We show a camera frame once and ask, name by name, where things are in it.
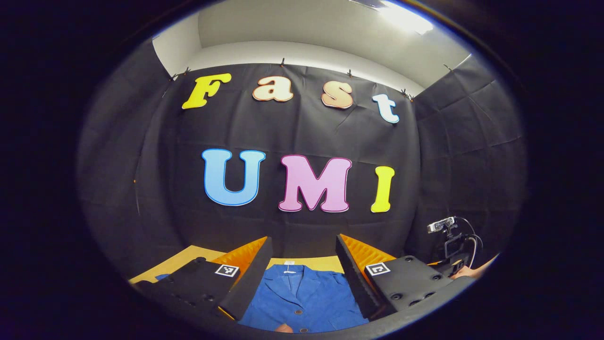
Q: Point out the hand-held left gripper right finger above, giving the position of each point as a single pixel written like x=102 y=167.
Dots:
x=354 y=278

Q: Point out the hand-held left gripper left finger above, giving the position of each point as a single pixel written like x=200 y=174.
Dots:
x=252 y=278

